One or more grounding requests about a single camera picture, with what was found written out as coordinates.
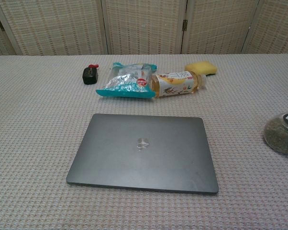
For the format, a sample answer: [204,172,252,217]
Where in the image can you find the silver laptop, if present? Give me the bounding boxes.
[66,113,219,195]

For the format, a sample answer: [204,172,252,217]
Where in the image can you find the teal and silver snack bag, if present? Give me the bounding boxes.
[95,62,158,99]

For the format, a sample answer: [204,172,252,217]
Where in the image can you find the tea bottle with orange label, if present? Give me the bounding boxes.
[148,70,208,99]

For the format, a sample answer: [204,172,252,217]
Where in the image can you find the black bottle with red cap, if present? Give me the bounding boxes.
[82,63,100,85]

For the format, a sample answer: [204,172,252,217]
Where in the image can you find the yellow sponge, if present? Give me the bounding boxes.
[184,61,218,77]

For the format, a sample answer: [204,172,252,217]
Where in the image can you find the woven folding screen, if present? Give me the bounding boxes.
[0,0,288,58]

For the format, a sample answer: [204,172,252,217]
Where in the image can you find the beige woven tablecloth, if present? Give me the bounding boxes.
[0,53,288,230]

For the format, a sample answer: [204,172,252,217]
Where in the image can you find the glass jar with black lid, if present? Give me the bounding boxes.
[263,111,288,157]

